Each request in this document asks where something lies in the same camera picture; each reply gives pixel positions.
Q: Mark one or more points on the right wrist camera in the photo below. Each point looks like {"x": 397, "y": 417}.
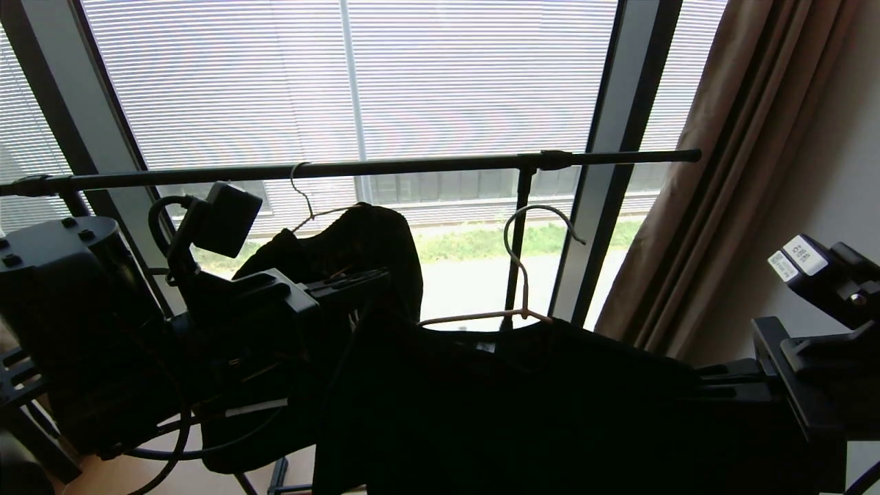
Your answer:
{"x": 832, "y": 275}

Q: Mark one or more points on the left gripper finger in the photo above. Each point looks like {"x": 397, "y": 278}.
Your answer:
{"x": 350, "y": 283}

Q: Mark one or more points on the brown curtain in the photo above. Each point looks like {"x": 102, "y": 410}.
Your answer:
{"x": 742, "y": 137}

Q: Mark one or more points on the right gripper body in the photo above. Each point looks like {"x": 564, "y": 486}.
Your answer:
{"x": 839, "y": 405}

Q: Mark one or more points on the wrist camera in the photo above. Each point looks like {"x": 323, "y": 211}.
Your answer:
{"x": 223, "y": 216}
{"x": 832, "y": 275}

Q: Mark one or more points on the pink clothes hanger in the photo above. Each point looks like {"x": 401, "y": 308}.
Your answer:
{"x": 524, "y": 289}
{"x": 303, "y": 199}

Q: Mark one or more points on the window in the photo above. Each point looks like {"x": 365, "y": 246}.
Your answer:
{"x": 619, "y": 103}

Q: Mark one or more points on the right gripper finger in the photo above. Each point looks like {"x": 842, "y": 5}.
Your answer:
{"x": 742, "y": 393}
{"x": 729, "y": 371}

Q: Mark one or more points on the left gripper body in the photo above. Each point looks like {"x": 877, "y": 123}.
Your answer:
{"x": 261, "y": 330}

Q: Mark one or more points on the black garment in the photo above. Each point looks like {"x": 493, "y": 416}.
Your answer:
{"x": 515, "y": 412}

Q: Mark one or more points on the black clothes rack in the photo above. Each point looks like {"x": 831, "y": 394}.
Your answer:
{"x": 412, "y": 165}

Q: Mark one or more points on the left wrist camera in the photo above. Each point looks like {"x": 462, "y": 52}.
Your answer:
{"x": 223, "y": 216}

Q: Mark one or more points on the black shorts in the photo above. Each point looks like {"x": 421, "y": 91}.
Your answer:
{"x": 371, "y": 240}

